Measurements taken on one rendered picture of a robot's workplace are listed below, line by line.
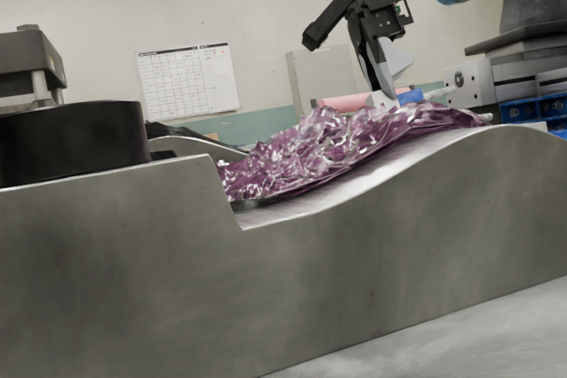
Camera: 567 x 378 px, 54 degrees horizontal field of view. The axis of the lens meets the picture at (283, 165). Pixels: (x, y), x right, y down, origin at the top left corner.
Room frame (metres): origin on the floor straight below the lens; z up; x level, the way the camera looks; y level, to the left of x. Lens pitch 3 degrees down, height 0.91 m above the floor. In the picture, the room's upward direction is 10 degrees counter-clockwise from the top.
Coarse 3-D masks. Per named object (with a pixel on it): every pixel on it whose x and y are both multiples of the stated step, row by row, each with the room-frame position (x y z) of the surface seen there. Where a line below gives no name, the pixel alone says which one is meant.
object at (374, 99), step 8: (448, 88) 0.84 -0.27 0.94; (368, 96) 0.84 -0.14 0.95; (376, 96) 0.82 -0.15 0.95; (384, 96) 0.82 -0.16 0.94; (400, 96) 0.82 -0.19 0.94; (408, 96) 0.82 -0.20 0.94; (416, 96) 0.82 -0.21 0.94; (424, 96) 0.84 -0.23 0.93; (432, 96) 0.84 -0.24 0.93; (440, 96) 0.84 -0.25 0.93; (368, 104) 0.85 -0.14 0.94; (376, 104) 0.82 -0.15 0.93; (384, 104) 0.82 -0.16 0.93; (392, 104) 0.82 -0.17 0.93; (400, 104) 0.82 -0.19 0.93
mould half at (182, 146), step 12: (156, 144) 0.64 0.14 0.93; (168, 144) 0.65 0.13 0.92; (180, 144) 0.65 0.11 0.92; (192, 144) 0.65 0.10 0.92; (204, 144) 0.65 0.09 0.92; (216, 144) 0.65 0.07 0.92; (180, 156) 0.65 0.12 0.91; (216, 156) 0.65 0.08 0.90; (228, 156) 0.65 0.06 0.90; (240, 156) 0.65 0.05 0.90
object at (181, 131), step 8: (152, 128) 0.69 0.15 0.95; (160, 128) 0.69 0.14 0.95; (168, 128) 0.69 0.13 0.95; (176, 128) 0.80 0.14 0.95; (184, 128) 0.81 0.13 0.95; (152, 136) 0.69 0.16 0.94; (160, 136) 0.69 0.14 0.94; (184, 136) 0.70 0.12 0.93; (192, 136) 0.70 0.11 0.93; (200, 136) 0.74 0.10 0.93; (224, 144) 0.81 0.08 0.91; (248, 152) 0.74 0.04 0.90
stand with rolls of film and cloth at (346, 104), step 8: (400, 88) 6.81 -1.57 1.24; (408, 88) 6.83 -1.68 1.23; (344, 96) 6.43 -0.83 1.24; (352, 96) 6.45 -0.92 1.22; (360, 96) 6.49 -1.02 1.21; (312, 104) 6.27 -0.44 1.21; (320, 104) 6.35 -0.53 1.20; (328, 104) 6.27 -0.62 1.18; (336, 104) 6.31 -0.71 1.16; (344, 104) 6.36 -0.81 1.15; (352, 104) 6.41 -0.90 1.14; (360, 104) 6.46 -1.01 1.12; (344, 112) 6.43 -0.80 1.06
